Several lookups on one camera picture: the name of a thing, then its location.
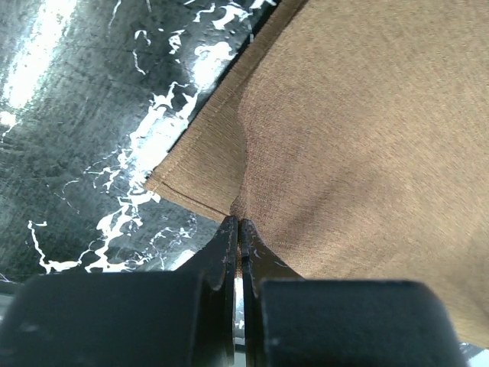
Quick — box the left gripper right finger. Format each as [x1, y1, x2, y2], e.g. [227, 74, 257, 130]
[238, 219, 465, 366]

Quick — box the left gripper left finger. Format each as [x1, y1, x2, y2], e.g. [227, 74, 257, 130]
[1, 216, 238, 366]

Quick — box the brown cloth napkin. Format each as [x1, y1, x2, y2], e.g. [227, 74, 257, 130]
[146, 1, 488, 347]

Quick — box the black marble pattern mat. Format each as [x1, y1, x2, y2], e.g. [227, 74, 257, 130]
[1, 0, 277, 283]

